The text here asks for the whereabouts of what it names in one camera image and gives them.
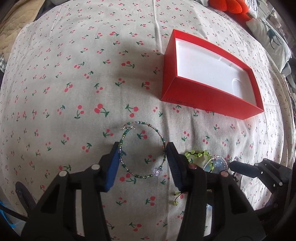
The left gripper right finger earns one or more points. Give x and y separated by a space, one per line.
216 208

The white deer print pillow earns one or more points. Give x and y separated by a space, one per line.
271 40

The orange plush toy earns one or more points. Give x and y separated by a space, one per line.
237 9

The beige quilted blanket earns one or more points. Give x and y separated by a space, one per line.
21 13

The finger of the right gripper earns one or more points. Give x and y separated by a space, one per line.
244 169

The red open jewelry box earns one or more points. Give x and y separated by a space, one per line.
202 75

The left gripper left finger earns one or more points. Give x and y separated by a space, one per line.
54 216

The cherry print bed sheet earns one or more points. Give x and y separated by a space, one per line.
85 68

